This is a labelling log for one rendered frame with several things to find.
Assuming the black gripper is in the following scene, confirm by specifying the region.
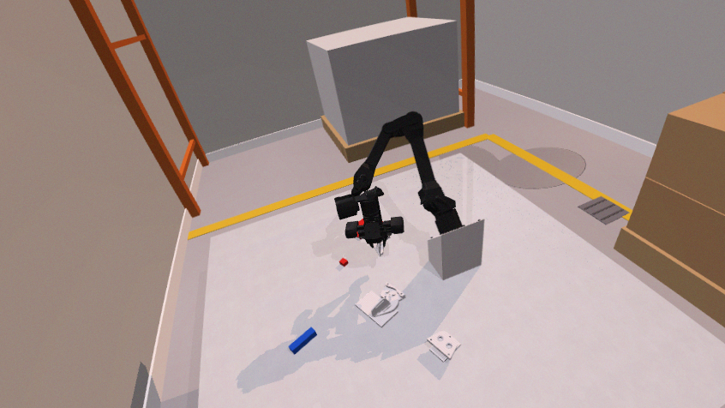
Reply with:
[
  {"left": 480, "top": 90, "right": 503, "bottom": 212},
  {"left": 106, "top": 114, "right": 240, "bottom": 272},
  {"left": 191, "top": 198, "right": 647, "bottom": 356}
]
[{"left": 345, "top": 210, "right": 404, "bottom": 247}]

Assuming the blue rectangular block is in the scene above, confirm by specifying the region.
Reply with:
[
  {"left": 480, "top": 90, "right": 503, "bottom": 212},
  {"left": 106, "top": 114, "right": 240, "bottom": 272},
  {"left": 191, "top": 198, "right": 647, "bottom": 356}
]
[{"left": 288, "top": 327, "right": 317, "bottom": 355}]

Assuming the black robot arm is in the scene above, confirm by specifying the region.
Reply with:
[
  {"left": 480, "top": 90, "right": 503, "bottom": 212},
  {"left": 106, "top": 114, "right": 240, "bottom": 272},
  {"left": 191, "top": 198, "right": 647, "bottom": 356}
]
[{"left": 334, "top": 111, "right": 465, "bottom": 244}]

